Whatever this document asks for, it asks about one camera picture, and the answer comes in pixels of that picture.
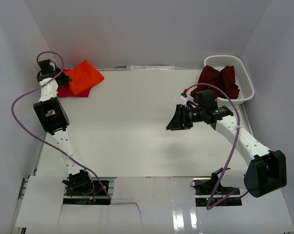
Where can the white plastic basket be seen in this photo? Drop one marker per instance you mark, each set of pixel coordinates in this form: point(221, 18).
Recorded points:
point(242, 80)

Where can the dark red t shirt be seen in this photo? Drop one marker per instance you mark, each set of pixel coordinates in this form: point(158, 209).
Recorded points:
point(224, 80)

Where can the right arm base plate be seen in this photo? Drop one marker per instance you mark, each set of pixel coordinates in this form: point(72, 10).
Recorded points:
point(205, 187)

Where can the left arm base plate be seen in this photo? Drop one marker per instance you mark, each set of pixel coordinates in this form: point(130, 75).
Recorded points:
point(97, 190)

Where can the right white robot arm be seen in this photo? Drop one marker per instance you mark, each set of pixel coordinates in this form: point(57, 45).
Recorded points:
point(266, 169)

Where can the orange t shirt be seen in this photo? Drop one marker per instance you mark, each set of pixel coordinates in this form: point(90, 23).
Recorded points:
point(97, 76)

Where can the folded pink t shirt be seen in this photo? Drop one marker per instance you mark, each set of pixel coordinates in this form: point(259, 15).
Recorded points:
point(80, 85)

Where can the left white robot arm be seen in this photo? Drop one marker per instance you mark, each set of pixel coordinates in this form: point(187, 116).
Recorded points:
point(55, 121)

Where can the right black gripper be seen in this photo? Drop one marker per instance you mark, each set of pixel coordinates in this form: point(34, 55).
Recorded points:
point(179, 121)

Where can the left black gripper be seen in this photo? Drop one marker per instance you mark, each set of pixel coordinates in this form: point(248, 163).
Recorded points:
point(66, 78)

